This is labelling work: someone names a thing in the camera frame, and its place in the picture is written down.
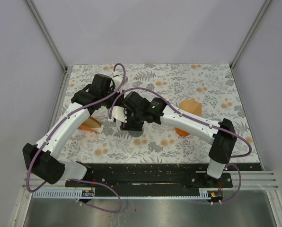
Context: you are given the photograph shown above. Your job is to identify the paper filter holder box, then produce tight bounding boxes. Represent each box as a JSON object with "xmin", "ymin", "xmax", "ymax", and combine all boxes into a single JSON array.
[{"xmin": 78, "ymin": 117, "xmax": 104, "ymax": 133}]

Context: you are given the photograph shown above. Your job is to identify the orange glass carafe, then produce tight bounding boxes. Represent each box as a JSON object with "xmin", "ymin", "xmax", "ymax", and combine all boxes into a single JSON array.
[{"xmin": 175, "ymin": 128, "xmax": 190, "ymax": 137}]

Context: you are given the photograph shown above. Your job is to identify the brown paper coffee filter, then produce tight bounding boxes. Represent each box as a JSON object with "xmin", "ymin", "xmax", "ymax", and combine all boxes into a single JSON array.
[{"xmin": 179, "ymin": 98, "xmax": 202, "ymax": 116}]

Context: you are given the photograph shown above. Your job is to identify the dark green glass server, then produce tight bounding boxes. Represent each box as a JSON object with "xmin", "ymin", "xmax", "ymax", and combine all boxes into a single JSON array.
[{"xmin": 128, "ymin": 131, "xmax": 144, "ymax": 138}]

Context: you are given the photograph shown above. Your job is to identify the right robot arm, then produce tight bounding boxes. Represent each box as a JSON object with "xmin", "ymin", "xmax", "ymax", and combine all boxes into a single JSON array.
[{"xmin": 112, "ymin": 92, "xmax": 237, "ymax": 187}]

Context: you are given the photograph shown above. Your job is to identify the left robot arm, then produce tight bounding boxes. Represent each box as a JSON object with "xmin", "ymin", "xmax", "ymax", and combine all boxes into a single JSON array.
[{"xmin": 23, "ymin": 74, "xmax": 128, "ymax": 187}]

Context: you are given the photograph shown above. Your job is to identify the floral patterned mat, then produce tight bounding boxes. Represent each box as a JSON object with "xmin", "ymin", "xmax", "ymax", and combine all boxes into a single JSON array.
[{"xmin": 51, "ymin": 64, "xmax": 259, "ymax": 166}]

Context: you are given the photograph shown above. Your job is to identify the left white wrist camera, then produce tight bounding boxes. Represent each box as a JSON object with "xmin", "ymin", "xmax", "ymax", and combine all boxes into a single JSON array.
[{"xmin": 112, "ymin": 75, "xmax": 128, "ymax": 91}]

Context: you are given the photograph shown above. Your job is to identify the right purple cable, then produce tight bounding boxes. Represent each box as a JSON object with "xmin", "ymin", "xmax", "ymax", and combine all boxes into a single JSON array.
[{"xmin": 109, "ymin": 87, "xmax": 253, "ymax": 205}]

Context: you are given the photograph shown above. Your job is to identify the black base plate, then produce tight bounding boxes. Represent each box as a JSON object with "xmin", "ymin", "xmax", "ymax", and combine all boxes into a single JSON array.
[{"xmin": 65, "ymin": 163, "xmax": 233, "ymax": 191}]

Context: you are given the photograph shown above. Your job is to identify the white slotted cable duct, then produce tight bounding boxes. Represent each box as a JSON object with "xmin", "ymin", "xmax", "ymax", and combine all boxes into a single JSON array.
[{"xmin": 33, "ymin": 185, "xmax": 217, "ymax": 200}]

